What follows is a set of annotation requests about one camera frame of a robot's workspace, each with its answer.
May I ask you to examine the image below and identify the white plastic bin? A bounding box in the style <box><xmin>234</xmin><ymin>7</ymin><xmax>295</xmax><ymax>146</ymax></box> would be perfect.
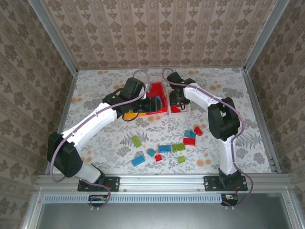
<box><xmin>167</xmin><ymin>85</ymin><xmax>191</xmax><ymax>117</ymax></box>

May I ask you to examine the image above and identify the red plastic bin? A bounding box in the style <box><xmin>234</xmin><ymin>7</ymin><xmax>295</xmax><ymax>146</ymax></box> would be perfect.
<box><xmin>145</xmin><ymin>82</ymin><xmax>168</xmax><ymax>116</ymax></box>

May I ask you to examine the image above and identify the black connector box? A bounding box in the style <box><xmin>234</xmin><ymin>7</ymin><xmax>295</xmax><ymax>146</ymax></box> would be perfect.
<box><xmin>89</xmin><ymin>194</ymin><xmax>108</xmax><ymax>206</ymax></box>
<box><xmin>221</xmin><ymin>193</ymin><xmax>239</xmax><ymax>206</ymax></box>

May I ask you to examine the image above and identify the grey metal panel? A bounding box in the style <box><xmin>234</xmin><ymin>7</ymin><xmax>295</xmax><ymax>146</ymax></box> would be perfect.
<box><xmin>22</xmin><ymin>188</ymin><xmax>305</xmax><ymax>229</ymax></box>

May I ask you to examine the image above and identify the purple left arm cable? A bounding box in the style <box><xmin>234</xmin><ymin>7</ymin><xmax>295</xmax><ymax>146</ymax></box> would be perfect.
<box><xmin>49</xmin><ymin>69</ymin><xmax>152</xmax><ymax>211</ymax></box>

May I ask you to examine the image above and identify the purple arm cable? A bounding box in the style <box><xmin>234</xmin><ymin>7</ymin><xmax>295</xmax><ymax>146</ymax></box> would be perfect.
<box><xmin>162</xmin><ymin>68</ymin><xmax>254</xmax><ymax>210</ymax></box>
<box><xmin>49</xmin><ymin>69</ymin><xmax>152</xmax><ymax>211</ymax></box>

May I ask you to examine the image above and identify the aluminium table edge rail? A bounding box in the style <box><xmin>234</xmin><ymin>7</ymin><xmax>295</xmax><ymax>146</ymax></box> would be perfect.
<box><xmin>243</xmin><ymin>68</ymin><xmax>282</xmax><ymax>175</ymax></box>
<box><xmin>45</xmin><ymin>70</ymin><xmax>79</xmax><ymax>177</ymax></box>

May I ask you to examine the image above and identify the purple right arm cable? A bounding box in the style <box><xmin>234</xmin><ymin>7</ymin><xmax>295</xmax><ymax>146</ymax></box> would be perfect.
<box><xmin>162</xmin><ymin>68</ymin><xmax>254</xmax><ymax>210</ymax></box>

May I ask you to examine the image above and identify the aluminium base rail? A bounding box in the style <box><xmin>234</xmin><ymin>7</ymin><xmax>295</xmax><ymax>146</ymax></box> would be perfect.
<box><xmin>35</xmin><ymin>173</ymin><xmax>295</xmax><ymax>191</ymax></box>

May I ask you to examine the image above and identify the grey slotted cable duct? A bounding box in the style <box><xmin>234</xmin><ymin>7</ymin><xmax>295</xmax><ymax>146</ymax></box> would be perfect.
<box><xmin>44</xmin><ymin>193</ymin><xmax>224</xmax><ymax>203</ymax></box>

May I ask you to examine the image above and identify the aluminium frame post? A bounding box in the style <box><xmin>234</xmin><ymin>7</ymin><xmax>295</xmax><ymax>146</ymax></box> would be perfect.
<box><xmin>244</xmin><ymin>0</ymin><xmax>290</xmax><ymax>72</ymax></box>
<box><xmin>28</xmin><ymin>0</ymin><xmax>79</xmax><ymax>73</ymax></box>

